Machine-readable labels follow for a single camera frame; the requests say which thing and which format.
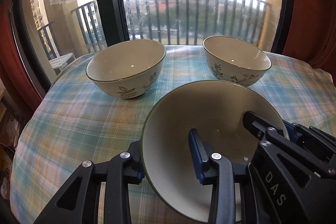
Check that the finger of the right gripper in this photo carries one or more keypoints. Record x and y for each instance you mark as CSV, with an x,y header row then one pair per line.
x,y
263,130
312,139

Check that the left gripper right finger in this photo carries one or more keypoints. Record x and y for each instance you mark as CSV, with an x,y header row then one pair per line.
x,y
212,168

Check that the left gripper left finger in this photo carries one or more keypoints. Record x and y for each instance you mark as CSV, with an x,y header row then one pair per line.
x,y
77,200

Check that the floral ceramic bowl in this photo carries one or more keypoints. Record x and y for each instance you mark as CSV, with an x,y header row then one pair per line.
x,y
235,60
215,109
127,69

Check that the right red curtain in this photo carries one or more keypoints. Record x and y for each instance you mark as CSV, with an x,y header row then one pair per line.
x,y
311,35

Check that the red curtain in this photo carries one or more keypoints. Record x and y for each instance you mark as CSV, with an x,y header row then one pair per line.
x,y
311,35
13,74

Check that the white air conditioner unit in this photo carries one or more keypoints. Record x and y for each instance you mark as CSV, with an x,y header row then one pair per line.
x,y
59,63

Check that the left red curtain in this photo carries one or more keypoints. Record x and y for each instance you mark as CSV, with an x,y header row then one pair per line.
x,y
13,74

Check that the balcony railing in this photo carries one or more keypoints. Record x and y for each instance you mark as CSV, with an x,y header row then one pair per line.
x,y
171,22

